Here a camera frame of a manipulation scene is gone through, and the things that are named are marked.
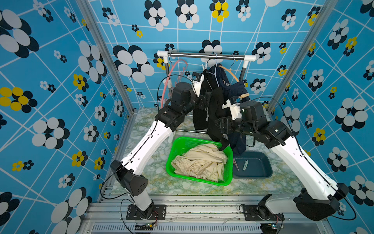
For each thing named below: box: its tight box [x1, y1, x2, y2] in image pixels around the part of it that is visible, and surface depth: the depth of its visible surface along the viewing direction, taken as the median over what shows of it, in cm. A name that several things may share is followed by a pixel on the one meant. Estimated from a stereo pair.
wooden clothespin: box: [238, 93, 250, 99], surface depth 67 cm
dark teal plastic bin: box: [232, 151, 273, 180], surface depth 90 cm
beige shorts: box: [170, 143, 228, 182], surface depth 85 cm
